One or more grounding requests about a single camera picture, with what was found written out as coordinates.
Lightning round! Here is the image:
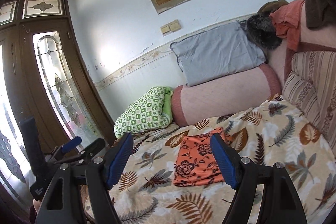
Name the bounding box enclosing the orange floral garment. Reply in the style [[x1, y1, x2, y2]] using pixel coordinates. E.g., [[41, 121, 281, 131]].
[[173, 127, 234, 187]]

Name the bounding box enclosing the leaf pattern bed blanket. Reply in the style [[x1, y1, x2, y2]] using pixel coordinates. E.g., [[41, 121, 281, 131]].
[[81, 93, 336, 224]]

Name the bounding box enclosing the wooden stained glass door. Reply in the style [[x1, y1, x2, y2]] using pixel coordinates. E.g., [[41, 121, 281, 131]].
[[1, 0, 114, 208]]

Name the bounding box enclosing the green checkered folded blanket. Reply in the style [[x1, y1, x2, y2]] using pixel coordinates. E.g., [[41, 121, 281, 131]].
[[114, 86, 174, 138]]

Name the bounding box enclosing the striped floral pillow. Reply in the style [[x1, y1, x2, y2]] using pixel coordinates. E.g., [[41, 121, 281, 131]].
[[282, 51, 335, 153]]

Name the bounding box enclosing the pink bolster pillow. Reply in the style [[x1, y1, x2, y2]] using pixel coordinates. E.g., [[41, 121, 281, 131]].
[[171, 64, 284, 127]]

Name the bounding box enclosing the grey pillow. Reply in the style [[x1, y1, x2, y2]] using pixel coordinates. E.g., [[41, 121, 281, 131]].
[[170, 22, 266, 86]]

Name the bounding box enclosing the pink headboard cushion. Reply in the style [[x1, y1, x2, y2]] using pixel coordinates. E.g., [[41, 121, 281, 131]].
[[267, 5, 335, 87]]

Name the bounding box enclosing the dark furry cloth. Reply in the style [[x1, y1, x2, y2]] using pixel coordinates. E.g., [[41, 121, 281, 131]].
[[247, 13, 282, 50]]

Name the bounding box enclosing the orange towel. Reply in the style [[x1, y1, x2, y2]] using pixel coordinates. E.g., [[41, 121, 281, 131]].
[[270, 0, 305, 52]]

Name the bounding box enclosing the olive green cloth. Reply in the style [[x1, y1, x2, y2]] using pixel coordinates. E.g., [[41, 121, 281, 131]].
[[257, 0, 289, 14]]

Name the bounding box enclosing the beige wall switch plate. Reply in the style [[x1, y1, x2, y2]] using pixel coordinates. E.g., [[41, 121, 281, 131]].
[[160, 19, 182, 36]]

